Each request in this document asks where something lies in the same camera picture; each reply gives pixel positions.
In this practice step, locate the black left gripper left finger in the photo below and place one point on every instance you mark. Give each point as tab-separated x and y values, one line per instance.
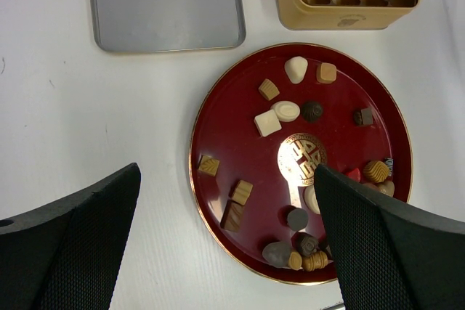
67	254

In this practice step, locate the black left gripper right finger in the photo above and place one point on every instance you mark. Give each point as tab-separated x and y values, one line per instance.
389	254

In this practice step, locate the dark round swirl chocolate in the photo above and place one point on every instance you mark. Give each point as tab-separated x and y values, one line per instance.
311	111

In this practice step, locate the white oval chocolate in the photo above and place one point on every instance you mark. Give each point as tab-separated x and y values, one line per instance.
311	200
286	111

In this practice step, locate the white square chocolate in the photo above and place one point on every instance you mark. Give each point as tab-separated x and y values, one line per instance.
267	123

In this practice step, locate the caramel ridged chocolate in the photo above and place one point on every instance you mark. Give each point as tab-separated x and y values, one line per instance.
268	89

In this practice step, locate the white cone chocolate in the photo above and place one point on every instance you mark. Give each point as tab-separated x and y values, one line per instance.
295	69

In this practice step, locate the caramel barrel chocolate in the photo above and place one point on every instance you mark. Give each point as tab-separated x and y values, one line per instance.
317	260

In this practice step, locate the brown heart chocolate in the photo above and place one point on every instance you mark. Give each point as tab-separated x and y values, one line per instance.
387	187

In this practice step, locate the brown oval chocolate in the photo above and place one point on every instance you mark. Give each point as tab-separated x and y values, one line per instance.
371	186

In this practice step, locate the dark rose chocolate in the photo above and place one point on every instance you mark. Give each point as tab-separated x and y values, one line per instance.
306	244

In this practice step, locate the caramel shell chocolate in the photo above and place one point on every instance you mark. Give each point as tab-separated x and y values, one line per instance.
376	171

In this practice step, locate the red chocolate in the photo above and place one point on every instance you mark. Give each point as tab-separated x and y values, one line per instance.
354	174

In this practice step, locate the small caramel oval chocolate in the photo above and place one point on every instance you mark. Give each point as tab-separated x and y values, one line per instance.
295	260

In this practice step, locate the black wrapped chocolate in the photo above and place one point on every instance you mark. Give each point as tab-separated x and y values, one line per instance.
389	162

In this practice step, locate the dark flat round chocolate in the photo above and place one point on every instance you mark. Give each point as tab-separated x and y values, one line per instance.
297	219

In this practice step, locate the dark grey egg chocolate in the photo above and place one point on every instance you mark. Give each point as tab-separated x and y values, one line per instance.
277	254

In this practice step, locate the caramel striped chocolate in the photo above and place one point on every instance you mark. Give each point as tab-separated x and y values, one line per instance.
241	192

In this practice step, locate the brown marbled rectangular chocolate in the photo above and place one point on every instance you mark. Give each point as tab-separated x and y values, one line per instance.
232	216

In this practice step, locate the caramel leaf square chocolate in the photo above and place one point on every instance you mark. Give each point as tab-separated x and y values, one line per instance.
208	165

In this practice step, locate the round red tray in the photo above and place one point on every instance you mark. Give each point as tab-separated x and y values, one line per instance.
224	129

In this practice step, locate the silver tin lid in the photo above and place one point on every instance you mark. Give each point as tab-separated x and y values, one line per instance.
143	26

